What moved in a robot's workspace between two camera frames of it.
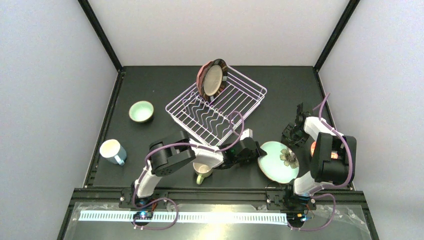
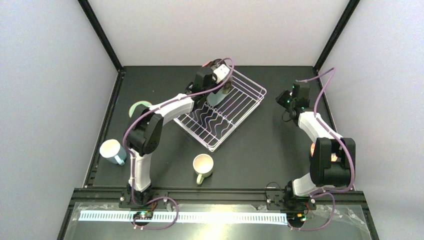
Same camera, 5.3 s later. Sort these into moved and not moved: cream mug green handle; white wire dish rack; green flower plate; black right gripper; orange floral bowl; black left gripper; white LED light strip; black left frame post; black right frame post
Moved: black right gripper; green flower plate; black left gripper
Not moved: black left frame post; cream mug green handle; orange floral bowl; white LED light strip; white wire dish rack; black right frame post
